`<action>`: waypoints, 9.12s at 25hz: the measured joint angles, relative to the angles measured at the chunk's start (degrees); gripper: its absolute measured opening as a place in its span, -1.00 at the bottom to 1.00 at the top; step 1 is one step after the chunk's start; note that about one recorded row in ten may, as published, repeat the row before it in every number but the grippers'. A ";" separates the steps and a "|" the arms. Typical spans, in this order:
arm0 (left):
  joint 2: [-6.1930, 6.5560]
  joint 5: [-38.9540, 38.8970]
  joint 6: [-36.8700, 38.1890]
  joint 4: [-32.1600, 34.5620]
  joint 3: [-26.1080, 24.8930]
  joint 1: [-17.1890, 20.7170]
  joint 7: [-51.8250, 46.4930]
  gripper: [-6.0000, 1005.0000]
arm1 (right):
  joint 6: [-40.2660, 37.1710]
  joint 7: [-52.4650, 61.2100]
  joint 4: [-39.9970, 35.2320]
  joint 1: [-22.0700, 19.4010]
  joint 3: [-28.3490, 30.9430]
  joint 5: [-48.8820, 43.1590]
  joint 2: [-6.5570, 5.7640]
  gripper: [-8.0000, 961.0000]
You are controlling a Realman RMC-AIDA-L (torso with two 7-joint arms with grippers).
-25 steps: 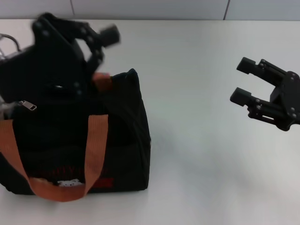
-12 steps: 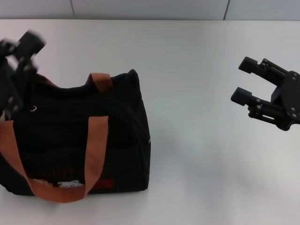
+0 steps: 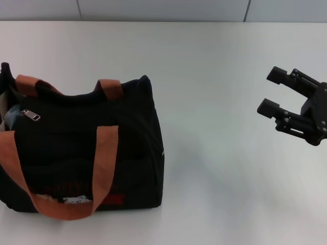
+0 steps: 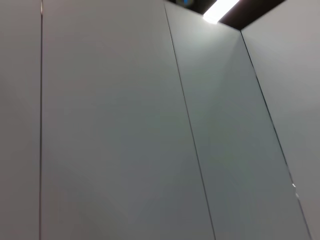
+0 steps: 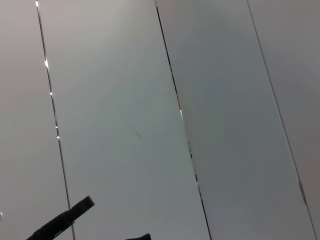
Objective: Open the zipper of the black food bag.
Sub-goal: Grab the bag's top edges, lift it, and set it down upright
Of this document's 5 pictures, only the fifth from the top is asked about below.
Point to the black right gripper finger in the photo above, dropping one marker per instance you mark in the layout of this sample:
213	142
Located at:
65	220
140	237

